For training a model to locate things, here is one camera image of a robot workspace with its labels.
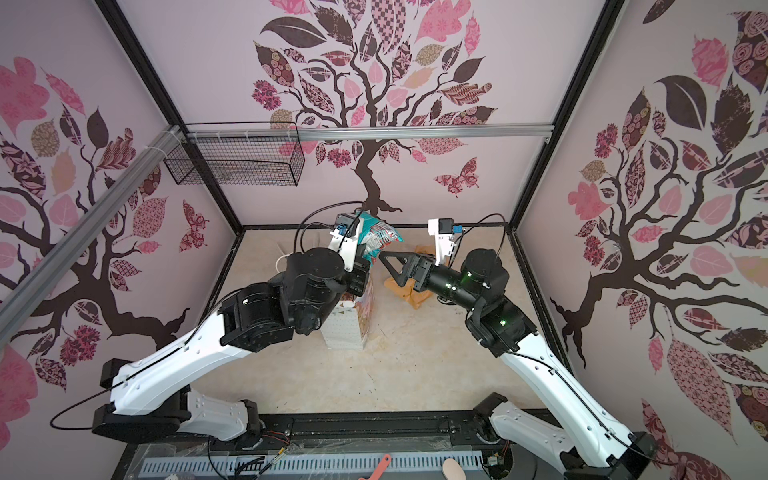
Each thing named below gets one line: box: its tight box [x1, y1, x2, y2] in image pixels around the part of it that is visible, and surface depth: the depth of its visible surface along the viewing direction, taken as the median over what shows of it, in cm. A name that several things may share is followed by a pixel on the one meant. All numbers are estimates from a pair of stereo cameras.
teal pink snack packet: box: [356, 211, 405, 267], surface depth 56 cm
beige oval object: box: [442, 458, 466, 480], surface depth 68 cm
